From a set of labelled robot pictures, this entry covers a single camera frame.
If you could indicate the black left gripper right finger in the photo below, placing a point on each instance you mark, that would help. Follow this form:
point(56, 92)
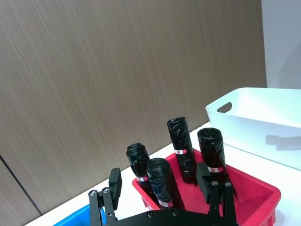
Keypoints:
point(202, 181)

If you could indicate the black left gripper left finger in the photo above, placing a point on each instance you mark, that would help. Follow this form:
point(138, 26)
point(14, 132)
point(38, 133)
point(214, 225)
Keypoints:
point(115, 188)

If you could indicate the black bag roll with label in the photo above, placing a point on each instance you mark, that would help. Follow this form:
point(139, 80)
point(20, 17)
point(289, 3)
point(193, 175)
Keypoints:
point(212, 150)
point(181, 146)
point(137, 157)
point(161, 181)

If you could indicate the blue plastic bin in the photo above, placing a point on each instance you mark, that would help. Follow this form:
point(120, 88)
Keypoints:
point(75, 217)

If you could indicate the red plastic bin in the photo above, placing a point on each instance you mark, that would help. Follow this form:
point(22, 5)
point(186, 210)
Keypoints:
point(251, 200)

